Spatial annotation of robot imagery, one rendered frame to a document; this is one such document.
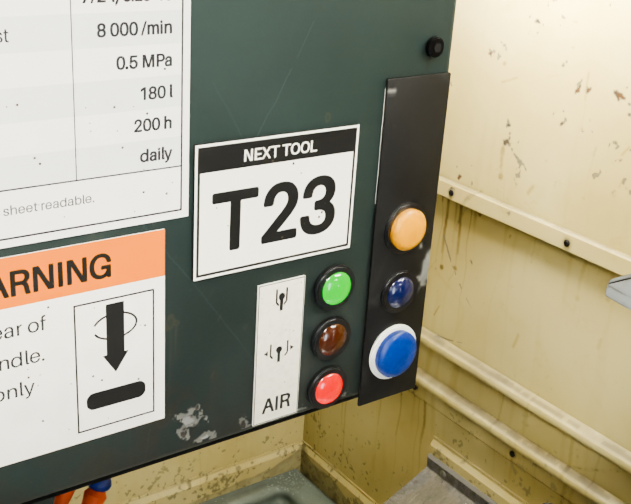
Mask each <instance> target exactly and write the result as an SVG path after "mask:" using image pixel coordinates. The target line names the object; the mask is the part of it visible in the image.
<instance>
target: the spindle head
mask: <svg viewBox="0 0 631 504"><path fill-rule="evenodd" d="M455 9H456V0H191V32H190V116H189V201H188V216H186V217H181V218H175V219H169V220H163V221H158V222H152V223H146V224H140V225H135V226H129V227H123V228H118V229H112V230H106V231H100V232H95V233H89V234H83V235H77V236H72V237H66V238H60V239H54V240H49V241H43V242H37V243H31V244H26V245H20V246H14V247H9V248H3V249H0V258H2V257H8V256H13V255H19V254H24V253H30V252H36V251H41V250H47V249H52V248H58V247H63V246H69V245H75V244H80V243H86V242H91V241H97V240H102V239H108V238H114V237H119V236H125V235H130V234H136V233H141V232H147V231H153V230H158V229H165V418H163V419H159V420H156V421H153V422H150V423H146V424H143V425H140V426H136V427H133V428H130V429H126V430H123V431H120V432H116V433H113V434H110V435H106V436H103V437H100V438H96V439H93V440H90V441H86V442H83V443H80V444H76V445H73V446H70V447H66V448H63V449H60V450H56V451H53V452H50V453H46V454H43V455H40V456H36V457H33V458H30V459H26V460H23V461H20V462H16V463H13V464H10V465H6V466H3V467H0V504H34V503H37V502H40V501H43V500H46V499H49V498H52V497H55V496H58V495H61V494H64V493H68V492H71V491H74V490H77V489H80V488H83V487H86V486H89V485H92V484H95V483H98V482H101V481H104V480H107V479H110V478H113V477H116V476H119V475H122V474H126V473H129V472H132V471H135V470H138V469H141V468H144V467H147V466H150V465H153V464H156V463H159V462H162V461H165V460H168V459H171V458H174V457H177V456H181V455H184V454H187V453H190V452H193V451H196V450H199V449H202V448H205V447H208V446H211V445H214V444H217V443H220V442H223V441H226V440H229V439H232V438H235V437H239V436H242V435H245V434H248V433H251V432H254V431H257V430H260V429H263V428H266V427H269V426H272V425H275V424H278V423H281V422H284V421H287V420H290V419H294V418H297V417H300V416H303V415H306V414H309V413H312V412H315V411H318V410H321V409H318V408H315V407H314V406H312V405H311V404H310V402H309V401H308V397H307V390H308V386H309V383H310V381H311V379H312V378H313V376H314V375H315V374H316V373H317V372H318V371H320V370H321V369H322V368H324V367H327V366H331V365H334V366H338V367H339V368H341V369H342V370H343V371H344V372H345V374H346V378H347V383H346V388H345V391H344V393H343V395H342V396H341V398H340V399H339V400H338V401H337V402H336V403H335V404H333V405H336V404H339V403H342V402H345V401H348V400H352V399H355V398H358V392H359V381H360V369H361V358H362V347H363V336H364V325H365V314H366V303H367V291H368V280H369V269H370V258H371V247H372V236H373V225H374V213H375V197H376V186H377V175H378V164H379V153H380V142H381V130H382V119H383V108H384V97H385V88H386V80H387V78H396V77H406V76H416V75H426V74H437V73H447V72H448V70H449V61H450V53H451V44H452V35H453V26H454V18H455ZM352 124H360V127H359V140H358V152H357V165H356V177H355V189H354V202H353V214H352V227H351V239H350V248H345V249H341V250H336V251H331V252H327V253H322V254H318V255H313V256H308V257H304V258H299V259H295V260H290V261H285V262H281V263H276V264H272V265H267V266H262V267H258V268H253V269H249V270H244V271H239V272H235V273H230V274H226V275H221V276H216V277H212V278H207V279H203V280H198V281H192V245H193V172H194V145H197V144H205V143H212V142H220V141H228V140H236V139H244V138H251V137H259V136H267V135H275V134H282V133H290V132H298V131H306V130H313V129H321V128H329V127H337V126H345V125H352ZM335 264H343V265H345V266H347V267H349V268H350V269H351V270H352V271H353V273H354V276H355V286H354V290H353V293H352V295H351V296H350V298H349V299H348V301H347V302H346V303H345V304H344V305H342V306H341V307H339V308H338V309H335V310H325V309H323V308H321V307H320V306H319V305H318V304H317V303H316V301H315V298H314V287H315V284H316V281H317V279H318V277H319V276H320V275H321V273H322V272H323V271H324V270H325V269H327V268H328V267H330V266H332V265H335ZM301 275H305V276H306V280H305V296H304V312H303V328H302V344H301V360H300V375H299V391H298V407H297V412H296V413H293V414H290V415H287V416H284V417H281V418H278V419H275V420H272V421H269V422H266V423H262V424H259V425H256V426H252V408H253V384H254V361H255V337H256V313H257V289H258V285H262V284H267V283H271V282H275V281H280V280H284V279H288V278H293V277H297V276H301ZM331 316H340V317H342V318H344V319H345V320H347V322H348V323H349V325H350V329H351V335H350V340H349V342H348V345H347V347H346V348H345V350H344V351H343V352H342V353H341V354H340V355H339V356H337V357H336V358H334V359H332V360H328V361H323V360H320V359H318V358H317V357H315V356H314V355H313V353H312V351H311V347H310V343H311V337H312V335H313V332H314V330H315V329H316V327H317V326H318V325H319V324H320V323H321V322H322V321H323V320H325V319H326V318H328V317H331ZM333 405H332V406H333Z"/></svg>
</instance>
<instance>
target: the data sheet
mask: <svg viewBox="0 0 631 504"><path fill-rule="evenodd" d="M190 32H191V0H0V249H3V248H9V247H14V246H20V245H26V244H31V243H37V242H43V241H49V240H54V239H60V238H66V237H72V236H77V235H83V234H89V233H95V232H100V231H106V230H112V229H118V228H123V227H129V226H135V225H140V224H146V223H152V222H158V221H163V220H169V219H175V218H181V217H186V216H188V201H189V116H190Z"/></svg>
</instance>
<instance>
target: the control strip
mask: <svg viewBox="0 0 631 504"><path fill-rule="evenodd" d="M450 78H451V73H450V72H447V73H437V74H426V75H416V76H406V77H396V78H387V80H386V93H385V104H384V115H383V126H382V137H381V148H380V159H379V170H378V182H377V193H376V204H375V213H374V225H373V236H372V247H371V258H370V269H369V280H368V291H367V303H366V314H365V325H364V336H363V347H362V358H361V369H360V381H359V392H358V403H357V405H358V406H362V405H365V404H368V403H371V402H374V401H377V400H380V399H383V398H386V397H389V396H392V395H395V394H397V393H400V392H403V391H406V390H409V389H412V388H415V382H416V373H417V364H418V356H419V347H420V338H421V330H422V321H423V312H424V304H425V295H426V286H427V278H428V269H429V260H430V251H431V243H432V234H433V225H434V217H435V208H436V199H437V191H438V182H439V173H440V165H441V156H442V147H443V139H444V130H445V121H446V112H447V104H448V95H449V86H450ZM411 208H413V209H417V210H419V211H421V212H422V213H423V214H424V216H425V219H426V231H425V234H424V237H423V239H422V240H421V242H420V243H419V244H418V245H417V246H415V247H414V248H413V249H411V250H408V251H402V250H399V249H397V248H396V247H394V245H393V244H392V242H391V237H390V233H391V228H392V225H393V223H394V221H395V219H396V218H397V216H398V215H399V214H400V213H402V212H403V211H405V210H407V209H411ZM338 272H344V273H346V274H347V275H348V276H349V277H350V280H351V289H350V292H349V294H348V296H347V297H346V298H345V299H344V300H343V301H342V302H341V303H339V304H336V305H330V304H327V303H326V302H325V301H324V299H323V287H324V285H325V283H326V281H327V280H328V278H329V277H330V276H332V275H333V274H335V273H338ZM402 277H408V278H410V279H411V281H412V282H413V286H414V291H413V295H412V297H411V299H410V300H409V302H408V303H407V304H406V305H404V306H403V307H400V308H393V307H392V306H390V304H389V302H388V293H389V290H390V288H391V286H392V285H393V283H394V282H395V281H396V280H398V279H399V278H402ZM354 286H355V276H354V273H353V271H352V270H351V269H350V268H349V267H347V266H345V265H343V264H335V265H332V266H330V267H328V268H327V269H325V270H324V271H323V272H322V273H321V275H320V276H319V277H318V279H317V281H316V284H315V287H314V298H315V301H316V303H317V304H318V305H319V306H320V307H321V308H323V309H325V310H335V309H338V308H339V307H341V306H342V305H344V304H345V303H346V302H347V301H348V299H349V298H350V296H351V295H352V293H353V290H354ZM334 324H341V325H343V326H344V327H345V329H346V332H347V339H346V342H345V344H344V346H343V348H342V349H341V350H340V351H339V352H338V353H336V354H334V355H329V356H327V355H324V354H322V353H321V351H320V349H319V340H320V337H321V335H322V333H323V332H324V331H325V330H326V329H327V328H328V327H329V326H331V325H334ZM397 330H405V331H407V332H409V333H411V334H412V335H413V336H414V338H415V340H416V344H417V351H416V355H415V358H414V360H413V362H412V364H411V365H410V367H409V368H408V369H407V370H406V371H405V372H404V373H402V374H400V375H398V376H396V377H390V378H389V377H385V376H384V375H382V374H381V373H379V372H378V370H377V368H376V366H375V356H376V352H377V350H378V347H379V346H380V344H381V342H382V341H383V340H384V339H385V338H386V337H387V336H388V335H389V334H391V333H392V332H394V331H397ZM350 335H351V329H350V325H349V323H348V322H347V320H345V319H344V318H342V317H340V316H331V317H328V318H326V319H325V320H323V321H322V322H321V323H320V324H319V325H318V326H317V327H316V329H315V330H314V332H313V335H312V337H311V343H310V347H311V351H312V353H313V355H314V356H315V357H317V358H318V359H320V360H323V361H328V360H332V359H334V358H336V357H337V356H339V355H340V354H341V353H342V352H343V351H344V350H345V348H346V347H347V345H348V342H349V340H350ZM333 373H334V374H338V375H340V376H341V378H342V381H343V387H342V391H341V393H340V395H339V396H338V397H337V398H336V399H335V400H334V401H333V402H331V403H328V404H321V403H319V402H318V401H317V399H316V396H315V392H316V388H317V386H318V384H319V382H320V381H321V380H322V379H323V378H324V377H325V376H327V375H329V374H333ZM346 383H347V378H346V374H345V372H344V371H343V370H342V369H341V368H339V367H338V366H334V365H331V366H327V367H324V368H322V369H321V370H320V371H318V372H317V373H316V374H315V375H314V376H313V378H312V379H311V381H310V383H309V386H308V390H307V397H308V401H309V402H310V404H311V405H312V406H314V407H315V408H318V409H325V408H328V407H330V406H332V405H333V404H335V403H336V402H337V401H338V400H339V399H340V398H341V396H342V395H343V393H344V391H345V388H346Z"/></svg>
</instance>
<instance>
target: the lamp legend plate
mask: <svg viewBox="0 0 631 504"><path fill-rule="evenodd" d="M305 280H306V276H305V275H301V276H297V277H293V278H288V279H284V280H280V281H275V282H271V283H267V284H262V285H258V289H257V313H256V337H255V361H254V384H253V408H252V426H256V425H259V424H262V423H266V422H269V421H272V420H275V419H278V418H281V417H284V416H287V415H290V414H293V413H296V412H297V407H298V391H299V375H300V360H301V344H302V328H303V312H304V296H305Z"/></svg>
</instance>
